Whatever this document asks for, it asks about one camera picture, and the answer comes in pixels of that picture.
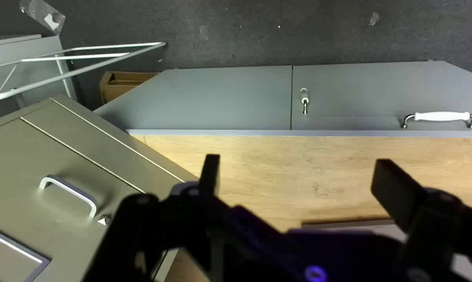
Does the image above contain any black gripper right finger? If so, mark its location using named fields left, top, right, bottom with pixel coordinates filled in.
left=370, top=158, right=472, bottom=282

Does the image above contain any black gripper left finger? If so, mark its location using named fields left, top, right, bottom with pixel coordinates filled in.
left=83, top=153, right=300, bottom=282

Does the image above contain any beige metal file cabinet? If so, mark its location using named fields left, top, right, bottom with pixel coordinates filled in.
left=0, top=92, right=198, bottom=282

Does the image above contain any grey cabinet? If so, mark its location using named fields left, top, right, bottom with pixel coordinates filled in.
left=93, top=59, right=472, bottom=137

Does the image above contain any beige drawer with empty label holder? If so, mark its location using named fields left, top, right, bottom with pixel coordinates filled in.
left=0, top=115, right=146, bottom=282

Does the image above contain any silver cabinet lock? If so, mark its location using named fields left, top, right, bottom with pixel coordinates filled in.
left=298, top=85, right=312, bottom=117

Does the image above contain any empty silver label holder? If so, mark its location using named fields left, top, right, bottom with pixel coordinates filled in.
left=0, top=225, right=52, bottom=282

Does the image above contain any light wooden board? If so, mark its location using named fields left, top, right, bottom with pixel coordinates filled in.
left=129, top=132, right=472, bottom=231

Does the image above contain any brown cardboard box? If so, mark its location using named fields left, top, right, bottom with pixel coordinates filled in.
left=99, top=68, right=160, bottom=106

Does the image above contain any small white paper scrap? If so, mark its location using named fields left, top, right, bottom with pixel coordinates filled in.
left=367, top=10, right=383, bottom=27

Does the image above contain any grey metal panel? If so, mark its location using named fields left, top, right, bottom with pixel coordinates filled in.
left=0, top=32, right=79, bottom=114

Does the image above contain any clear plastic piece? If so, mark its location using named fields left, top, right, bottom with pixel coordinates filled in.
left=19, top=0, right=68, bottom=35

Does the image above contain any silver handle of unlabelled drawer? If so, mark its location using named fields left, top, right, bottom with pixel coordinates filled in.
left=38, top=173, right=115, bottom=226

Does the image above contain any white cabinet handle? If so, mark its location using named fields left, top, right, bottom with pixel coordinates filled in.
left=400, top=107, right=472, bottom=131

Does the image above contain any white wire rack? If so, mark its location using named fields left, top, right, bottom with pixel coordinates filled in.
left=0, top=40, right=168, bottom=125

